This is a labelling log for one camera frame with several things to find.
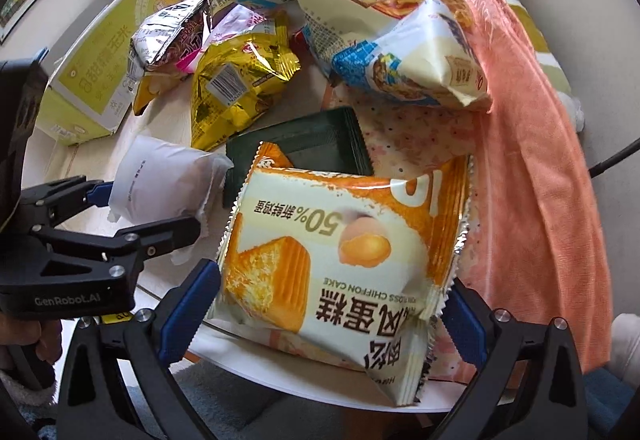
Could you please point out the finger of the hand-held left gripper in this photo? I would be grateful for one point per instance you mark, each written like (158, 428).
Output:
(97, 192)
(165, 235)

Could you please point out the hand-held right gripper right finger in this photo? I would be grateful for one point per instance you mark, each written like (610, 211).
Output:
(462, 320)

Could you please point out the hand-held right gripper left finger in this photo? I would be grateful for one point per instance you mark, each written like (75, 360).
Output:
(192, 300)

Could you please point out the white translucent snack packet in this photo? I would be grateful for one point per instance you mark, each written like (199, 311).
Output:
(155, 180)

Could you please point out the yellow snack packet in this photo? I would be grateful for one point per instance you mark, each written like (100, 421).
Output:
(145, 92)

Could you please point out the green cardboard box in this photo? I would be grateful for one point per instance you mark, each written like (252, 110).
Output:
(95, 54)

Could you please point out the orange cake packet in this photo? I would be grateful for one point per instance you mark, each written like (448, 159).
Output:
(325, 245)

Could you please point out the gold foil snack packet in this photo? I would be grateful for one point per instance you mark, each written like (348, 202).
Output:
(235, 89)

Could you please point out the silver purple snack packet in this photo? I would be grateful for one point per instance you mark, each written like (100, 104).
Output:
(160, 34)

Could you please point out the dark green snack packet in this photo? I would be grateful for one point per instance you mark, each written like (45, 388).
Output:
(320, 139)

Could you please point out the pink snack packet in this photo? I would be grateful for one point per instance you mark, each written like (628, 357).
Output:
(235, 22)

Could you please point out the large white blue snack bag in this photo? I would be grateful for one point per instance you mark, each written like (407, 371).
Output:
(400, 54)

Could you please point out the person's left hand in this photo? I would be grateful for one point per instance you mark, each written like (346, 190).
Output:
(35, 337)

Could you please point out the orange dotted placemat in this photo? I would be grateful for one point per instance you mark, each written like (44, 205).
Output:
(525, 169)

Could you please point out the white fluffy cloth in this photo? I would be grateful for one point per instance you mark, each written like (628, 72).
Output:
(574, 112)

